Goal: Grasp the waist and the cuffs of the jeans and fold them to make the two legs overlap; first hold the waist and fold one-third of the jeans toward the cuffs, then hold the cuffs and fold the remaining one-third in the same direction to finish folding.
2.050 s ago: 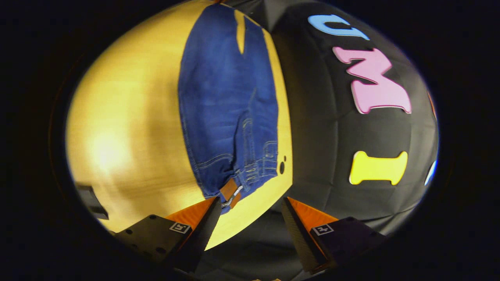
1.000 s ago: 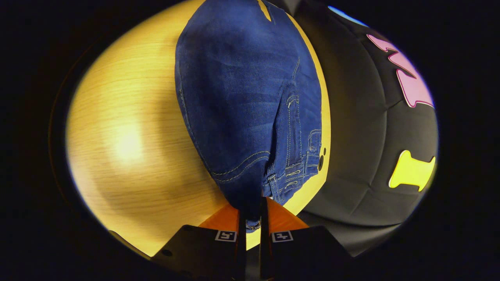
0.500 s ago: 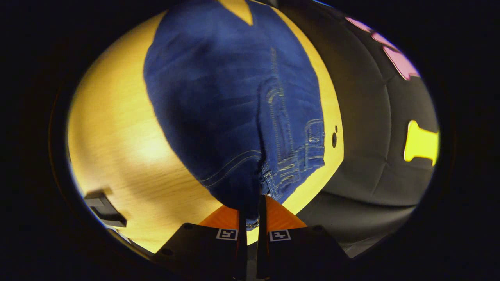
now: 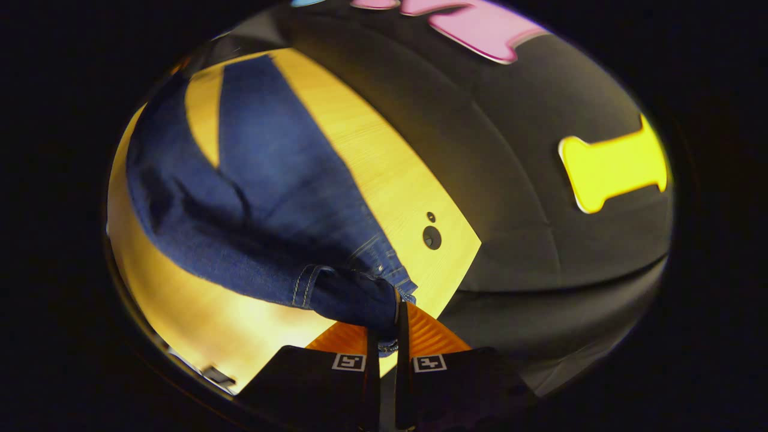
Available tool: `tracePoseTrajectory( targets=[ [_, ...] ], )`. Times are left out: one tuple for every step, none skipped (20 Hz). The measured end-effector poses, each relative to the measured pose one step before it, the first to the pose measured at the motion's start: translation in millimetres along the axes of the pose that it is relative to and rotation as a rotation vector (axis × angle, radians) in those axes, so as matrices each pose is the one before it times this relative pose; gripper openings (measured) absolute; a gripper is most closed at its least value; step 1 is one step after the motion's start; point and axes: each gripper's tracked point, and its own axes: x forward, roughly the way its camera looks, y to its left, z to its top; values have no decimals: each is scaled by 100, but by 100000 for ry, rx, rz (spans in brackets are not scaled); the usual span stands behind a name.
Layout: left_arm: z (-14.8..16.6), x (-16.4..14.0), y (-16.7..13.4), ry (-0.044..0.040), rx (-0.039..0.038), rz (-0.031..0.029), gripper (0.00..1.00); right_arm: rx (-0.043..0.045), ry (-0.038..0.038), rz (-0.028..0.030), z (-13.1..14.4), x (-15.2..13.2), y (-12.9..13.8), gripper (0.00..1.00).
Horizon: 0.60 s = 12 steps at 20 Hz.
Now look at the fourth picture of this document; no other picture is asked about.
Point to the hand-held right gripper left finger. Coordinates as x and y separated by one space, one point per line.
318 390

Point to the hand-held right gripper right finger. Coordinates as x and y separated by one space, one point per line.
456 390

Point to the blue denim jeans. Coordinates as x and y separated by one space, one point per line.
270 198

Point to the black backdrop cloth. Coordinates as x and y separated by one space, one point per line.
510 180

